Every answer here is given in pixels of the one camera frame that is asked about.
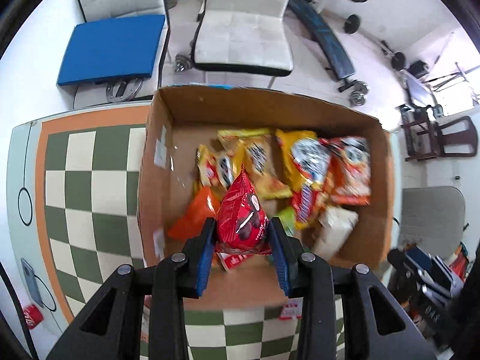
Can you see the chair with blue cushion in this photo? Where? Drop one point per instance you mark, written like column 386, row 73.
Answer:
column 117, row 53

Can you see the blue smartphone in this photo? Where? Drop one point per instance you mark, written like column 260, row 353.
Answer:
column 31, row 282

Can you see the black weight bench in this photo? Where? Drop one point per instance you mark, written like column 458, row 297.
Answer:
column 339, row 61

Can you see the white red sauce packet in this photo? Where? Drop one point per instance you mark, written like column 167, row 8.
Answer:
column 292, row 310

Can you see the green gumball candy bag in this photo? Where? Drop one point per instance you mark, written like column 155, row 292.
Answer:
column 287, row 218

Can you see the yellow bread snack bag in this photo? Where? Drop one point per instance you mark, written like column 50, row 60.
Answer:
column 256, row 147

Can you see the red panda snack bag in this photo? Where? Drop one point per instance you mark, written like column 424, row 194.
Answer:
column 352, row 171

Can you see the red soda can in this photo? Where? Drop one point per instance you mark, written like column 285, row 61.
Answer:
column 33, row 316

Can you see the yellow panda snack bag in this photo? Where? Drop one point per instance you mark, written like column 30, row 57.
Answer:
column 218, row 170

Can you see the open cardboard box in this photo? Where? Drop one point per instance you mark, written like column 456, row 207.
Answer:
column 237, row 126

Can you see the orange snack bag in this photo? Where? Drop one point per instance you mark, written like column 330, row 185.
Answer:
column 204, row 205

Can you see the large yellow noodle bag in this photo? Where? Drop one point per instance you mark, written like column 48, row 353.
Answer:
column 306, row 160

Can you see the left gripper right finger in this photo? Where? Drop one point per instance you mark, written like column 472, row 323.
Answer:
column 375, row 325

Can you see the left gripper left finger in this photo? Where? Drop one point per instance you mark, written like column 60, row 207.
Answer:
column 109, row 325

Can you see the long red white wrapper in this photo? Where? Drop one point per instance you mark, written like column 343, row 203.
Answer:
column 231, row 262

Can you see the white snack pack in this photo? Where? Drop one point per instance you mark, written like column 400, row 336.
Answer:
column 336, row 225

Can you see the dark wooden chair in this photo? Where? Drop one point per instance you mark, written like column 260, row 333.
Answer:
column 426, row 139

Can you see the grey office chair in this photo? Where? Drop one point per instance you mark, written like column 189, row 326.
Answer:
column 432, row 218

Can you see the red triangular snack bag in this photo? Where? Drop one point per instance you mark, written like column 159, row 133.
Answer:
column 241, row 222

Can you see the white padded chair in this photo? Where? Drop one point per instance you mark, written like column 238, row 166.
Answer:
column 243, row 36

